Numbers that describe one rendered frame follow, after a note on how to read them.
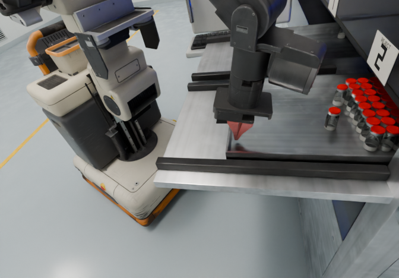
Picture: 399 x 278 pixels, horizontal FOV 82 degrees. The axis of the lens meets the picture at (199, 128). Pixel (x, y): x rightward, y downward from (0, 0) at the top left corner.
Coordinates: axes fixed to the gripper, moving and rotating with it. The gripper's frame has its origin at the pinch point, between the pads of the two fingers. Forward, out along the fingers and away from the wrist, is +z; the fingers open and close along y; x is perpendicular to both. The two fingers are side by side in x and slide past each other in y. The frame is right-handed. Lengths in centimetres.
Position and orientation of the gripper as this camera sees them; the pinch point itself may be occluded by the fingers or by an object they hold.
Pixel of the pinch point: (236, 135)
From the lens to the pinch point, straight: 48.1
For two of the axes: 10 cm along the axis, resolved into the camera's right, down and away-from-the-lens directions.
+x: 1.8, -6.8, 7.2
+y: 9.8, 1.3, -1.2
